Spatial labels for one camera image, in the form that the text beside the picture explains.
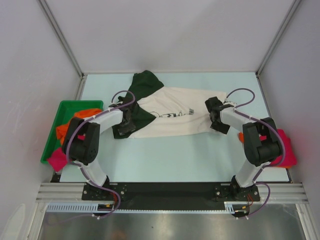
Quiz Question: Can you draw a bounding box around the white and green t-shirt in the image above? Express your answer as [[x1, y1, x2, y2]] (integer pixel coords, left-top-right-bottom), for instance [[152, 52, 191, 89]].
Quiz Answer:
[[111, 70, 227, 140]]

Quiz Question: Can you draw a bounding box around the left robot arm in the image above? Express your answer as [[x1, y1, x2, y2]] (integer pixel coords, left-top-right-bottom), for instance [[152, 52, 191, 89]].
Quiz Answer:
[[61, 94, 137, 200]]

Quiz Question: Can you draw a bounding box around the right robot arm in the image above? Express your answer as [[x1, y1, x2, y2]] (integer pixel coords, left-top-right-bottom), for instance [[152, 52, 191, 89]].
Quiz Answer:
[[205, 97, 286, 201]]

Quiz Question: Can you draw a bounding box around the folded orange t-shirt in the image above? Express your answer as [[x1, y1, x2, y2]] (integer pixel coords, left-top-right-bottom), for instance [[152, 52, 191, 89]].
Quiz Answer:
[[238, 132, 245, 144]]

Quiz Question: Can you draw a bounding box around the green plastic bin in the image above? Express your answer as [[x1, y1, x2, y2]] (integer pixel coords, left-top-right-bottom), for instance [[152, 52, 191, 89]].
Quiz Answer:
[[40, 100, 104, 164]]

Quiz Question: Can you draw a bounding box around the orange t-shirt in bin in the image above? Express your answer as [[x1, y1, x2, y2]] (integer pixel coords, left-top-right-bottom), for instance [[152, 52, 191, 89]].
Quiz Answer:
[[55, 108, 102, 146]]

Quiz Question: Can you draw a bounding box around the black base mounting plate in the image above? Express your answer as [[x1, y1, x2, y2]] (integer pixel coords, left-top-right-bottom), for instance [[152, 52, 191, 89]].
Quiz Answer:
[[81, 182, 260, 206]]

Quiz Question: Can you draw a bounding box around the pink t-shirt in bin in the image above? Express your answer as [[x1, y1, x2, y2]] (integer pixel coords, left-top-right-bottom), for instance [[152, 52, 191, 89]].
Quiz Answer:
[[47, 147, 75, 172]]

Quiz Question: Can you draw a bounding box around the folded pink t-shirt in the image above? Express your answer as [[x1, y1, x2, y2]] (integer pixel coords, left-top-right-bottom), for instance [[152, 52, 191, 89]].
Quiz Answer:
[[270, 128, 297, 169]]

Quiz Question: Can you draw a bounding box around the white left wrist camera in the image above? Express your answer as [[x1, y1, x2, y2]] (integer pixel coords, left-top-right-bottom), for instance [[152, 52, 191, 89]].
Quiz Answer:
[[108, 102, 121, 108]]

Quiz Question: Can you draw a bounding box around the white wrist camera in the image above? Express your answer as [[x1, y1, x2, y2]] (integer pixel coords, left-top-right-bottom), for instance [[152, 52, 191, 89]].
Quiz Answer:
[[108, 102, 121, 108], [223, 99, 237, 108]]

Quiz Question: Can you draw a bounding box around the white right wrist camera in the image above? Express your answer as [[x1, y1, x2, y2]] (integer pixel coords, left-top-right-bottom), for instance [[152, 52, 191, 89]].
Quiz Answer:
[[223, 99, 237, 108]]

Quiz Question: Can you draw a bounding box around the aluminium frame rail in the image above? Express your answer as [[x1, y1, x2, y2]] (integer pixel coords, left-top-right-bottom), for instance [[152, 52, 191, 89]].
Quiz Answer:
[[35, 182, 309, 204]]

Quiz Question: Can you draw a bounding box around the slotted cable duct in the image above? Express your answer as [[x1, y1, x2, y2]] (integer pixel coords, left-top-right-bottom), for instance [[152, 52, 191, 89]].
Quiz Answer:
[[46, 202, 248, 214]]

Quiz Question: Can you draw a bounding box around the left aluminium corner post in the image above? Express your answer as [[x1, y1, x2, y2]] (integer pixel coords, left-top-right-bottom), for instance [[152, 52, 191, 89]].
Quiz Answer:
[[36, 0, 85, 79]]

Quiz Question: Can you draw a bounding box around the aluminium corner post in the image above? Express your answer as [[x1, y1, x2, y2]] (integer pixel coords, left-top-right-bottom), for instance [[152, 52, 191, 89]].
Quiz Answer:
[[36, 0, 85, 79], [255, 0, 304, 78]]

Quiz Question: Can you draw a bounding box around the right aluminium corner post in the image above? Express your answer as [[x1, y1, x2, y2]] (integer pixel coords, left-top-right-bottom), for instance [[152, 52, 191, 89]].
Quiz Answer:
[[255, 0, 304, 78]]

